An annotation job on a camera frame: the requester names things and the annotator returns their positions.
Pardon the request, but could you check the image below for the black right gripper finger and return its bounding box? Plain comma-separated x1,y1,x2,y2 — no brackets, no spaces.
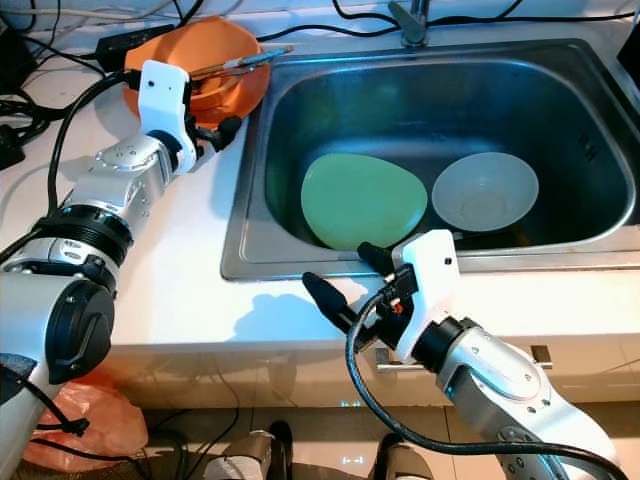
356,241,397,279
301,271,364,331

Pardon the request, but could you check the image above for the thin wooden chopstick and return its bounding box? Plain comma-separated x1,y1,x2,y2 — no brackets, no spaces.
210,44,296,69
203,52,289,77

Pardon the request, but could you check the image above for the orange plastic bowl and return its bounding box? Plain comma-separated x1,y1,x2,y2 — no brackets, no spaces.
125,15,268,116

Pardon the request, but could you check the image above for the white kitchen cabinet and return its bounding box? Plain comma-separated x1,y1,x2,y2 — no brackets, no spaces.
105,345,640,411

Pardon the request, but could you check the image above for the green plastic plate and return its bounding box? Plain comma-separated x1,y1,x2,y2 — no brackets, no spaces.
300,152,429,251

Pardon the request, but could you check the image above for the black power adapter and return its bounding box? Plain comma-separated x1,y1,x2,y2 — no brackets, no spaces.
95,22,176,71

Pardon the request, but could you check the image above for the translucent white bowl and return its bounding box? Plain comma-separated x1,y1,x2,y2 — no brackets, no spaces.
432,152,544,233

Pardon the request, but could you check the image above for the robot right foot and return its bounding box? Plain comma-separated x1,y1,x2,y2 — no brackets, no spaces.
375,432,436,480

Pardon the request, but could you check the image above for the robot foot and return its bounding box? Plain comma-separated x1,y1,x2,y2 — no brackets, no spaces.
375,432,436,480
205,420,296,480

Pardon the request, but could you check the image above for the stainless steel sink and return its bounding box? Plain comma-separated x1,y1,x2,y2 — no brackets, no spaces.
222,38,640,281

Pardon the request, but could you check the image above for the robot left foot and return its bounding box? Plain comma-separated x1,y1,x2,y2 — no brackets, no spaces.
205,420,296,480

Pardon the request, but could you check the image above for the black power strip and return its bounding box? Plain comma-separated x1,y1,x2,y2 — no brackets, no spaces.
0,125,29,171

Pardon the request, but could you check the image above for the metal sink faucet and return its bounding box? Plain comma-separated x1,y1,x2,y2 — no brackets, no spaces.
390,0,431,49

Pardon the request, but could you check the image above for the black charger box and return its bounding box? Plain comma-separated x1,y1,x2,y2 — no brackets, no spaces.
0,25,29,96

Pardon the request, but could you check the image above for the orange plastic bag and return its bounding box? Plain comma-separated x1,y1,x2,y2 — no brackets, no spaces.
23,368,151,473

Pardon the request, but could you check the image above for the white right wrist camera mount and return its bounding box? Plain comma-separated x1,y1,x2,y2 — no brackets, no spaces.
390,229,459,363

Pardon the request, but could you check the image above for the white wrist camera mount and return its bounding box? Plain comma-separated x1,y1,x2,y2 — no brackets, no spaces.
390,229,459,363
137,60,199,146

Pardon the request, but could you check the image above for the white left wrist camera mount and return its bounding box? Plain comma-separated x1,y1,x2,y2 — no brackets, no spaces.
137,60,199,146

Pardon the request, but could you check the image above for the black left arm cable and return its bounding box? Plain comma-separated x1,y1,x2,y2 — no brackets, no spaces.
0,70,146,261

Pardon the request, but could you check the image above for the metal cabinet handle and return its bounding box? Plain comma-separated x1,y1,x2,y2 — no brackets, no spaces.
375,345,553,373

